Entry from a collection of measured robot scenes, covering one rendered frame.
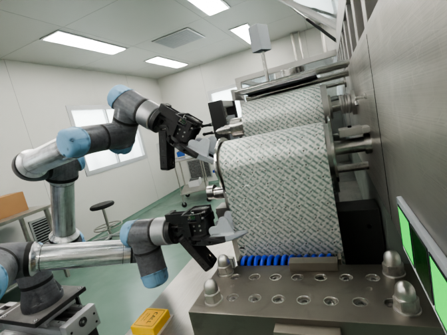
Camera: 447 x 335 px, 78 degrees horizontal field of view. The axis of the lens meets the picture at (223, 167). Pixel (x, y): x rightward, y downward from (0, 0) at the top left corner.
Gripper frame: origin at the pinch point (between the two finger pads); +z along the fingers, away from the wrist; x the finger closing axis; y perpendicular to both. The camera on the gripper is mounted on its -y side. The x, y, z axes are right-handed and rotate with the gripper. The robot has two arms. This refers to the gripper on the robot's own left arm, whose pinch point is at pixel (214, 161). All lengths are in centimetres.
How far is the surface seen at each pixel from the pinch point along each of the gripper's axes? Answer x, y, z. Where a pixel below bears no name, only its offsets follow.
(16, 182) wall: 159, -227, -267
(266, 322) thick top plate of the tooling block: -27.4, -9.1, 27.4
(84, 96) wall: 308, -140, -339
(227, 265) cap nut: -15.3, -13.5, 16.9
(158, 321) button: -18.4, -36.4, 9.6
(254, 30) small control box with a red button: 50, 37, -22
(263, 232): -7.7, -5.7, 20.1
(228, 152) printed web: -6.5, 6.4, 3.9
